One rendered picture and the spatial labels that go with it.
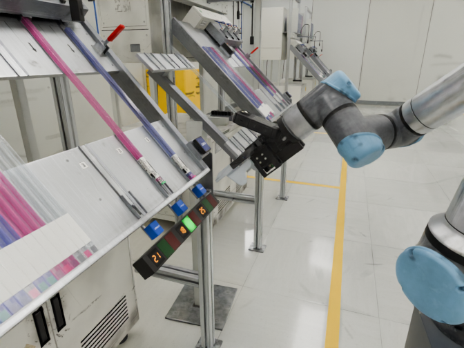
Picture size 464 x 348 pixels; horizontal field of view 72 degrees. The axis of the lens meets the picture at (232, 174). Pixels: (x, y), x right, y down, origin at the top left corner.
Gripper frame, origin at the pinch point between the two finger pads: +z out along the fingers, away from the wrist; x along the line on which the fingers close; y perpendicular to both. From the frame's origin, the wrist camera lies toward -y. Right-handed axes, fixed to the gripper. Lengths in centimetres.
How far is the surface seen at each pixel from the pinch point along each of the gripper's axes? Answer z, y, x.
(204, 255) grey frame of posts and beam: 31.0, 17.8, 10.0
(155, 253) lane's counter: 10.8, 3.8, -25.0
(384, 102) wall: -35, 125, 748
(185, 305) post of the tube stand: 72, 36, 27
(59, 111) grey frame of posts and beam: 39, -49, 10
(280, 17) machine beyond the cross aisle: 2, -113, 440
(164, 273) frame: 50, 15, 10
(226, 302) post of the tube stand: 60, 47, 35
